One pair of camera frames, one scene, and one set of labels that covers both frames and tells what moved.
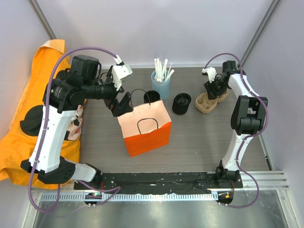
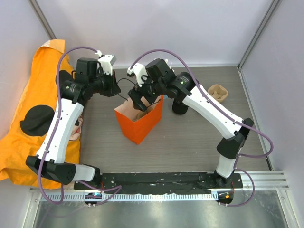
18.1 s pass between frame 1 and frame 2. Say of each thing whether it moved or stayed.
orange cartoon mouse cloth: stayed
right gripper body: moved
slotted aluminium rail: stayed
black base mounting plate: stayed
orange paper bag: moved
